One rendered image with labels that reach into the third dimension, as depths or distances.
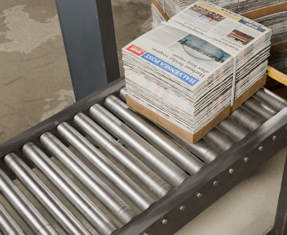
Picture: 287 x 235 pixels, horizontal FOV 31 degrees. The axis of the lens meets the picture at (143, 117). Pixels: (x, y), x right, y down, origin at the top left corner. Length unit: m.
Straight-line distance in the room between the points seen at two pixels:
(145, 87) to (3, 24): 2.38
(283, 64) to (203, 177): 1.39
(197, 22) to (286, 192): 0.77
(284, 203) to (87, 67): 1.06
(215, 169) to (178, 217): 0.17
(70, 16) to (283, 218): 1.22
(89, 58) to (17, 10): 1.66
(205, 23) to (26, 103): 1.64
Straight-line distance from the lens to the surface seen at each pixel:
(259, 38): 1.59
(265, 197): 2.47
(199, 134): 1.54
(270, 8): 2.50
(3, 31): 3.75
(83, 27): 2.27
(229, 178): 1.54
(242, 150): 1.55
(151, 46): 1.54
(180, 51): 1.52
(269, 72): 1.80
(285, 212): 2.13
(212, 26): 1.63
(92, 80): 2.44
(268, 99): 1.74
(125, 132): 1.61
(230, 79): 1.55
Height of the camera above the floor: 1.92
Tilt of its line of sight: 43 degrees down
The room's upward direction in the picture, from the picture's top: 5 degrees counter-clockwise
